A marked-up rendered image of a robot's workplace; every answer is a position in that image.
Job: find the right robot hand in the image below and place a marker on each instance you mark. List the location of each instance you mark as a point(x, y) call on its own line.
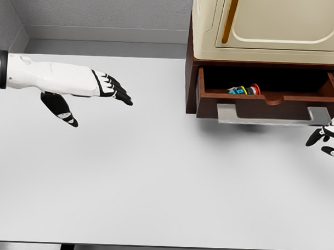
point(332, 131)

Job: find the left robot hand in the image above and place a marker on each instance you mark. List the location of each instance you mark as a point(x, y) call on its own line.
point(72, 80)

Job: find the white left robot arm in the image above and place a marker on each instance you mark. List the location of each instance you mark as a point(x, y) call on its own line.
point(19, 71)

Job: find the brown wooden drawer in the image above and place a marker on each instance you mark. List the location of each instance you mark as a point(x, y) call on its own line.
point(294, 103)

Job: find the cream cabinet with door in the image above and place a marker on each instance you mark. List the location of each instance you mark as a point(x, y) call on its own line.
point(283, 27)

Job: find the brown wooden cabinet base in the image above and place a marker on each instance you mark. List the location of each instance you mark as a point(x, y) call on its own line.
point(191, 84)

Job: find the colourful switch with red button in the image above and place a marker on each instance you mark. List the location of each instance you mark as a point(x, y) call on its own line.
point(243, 90)

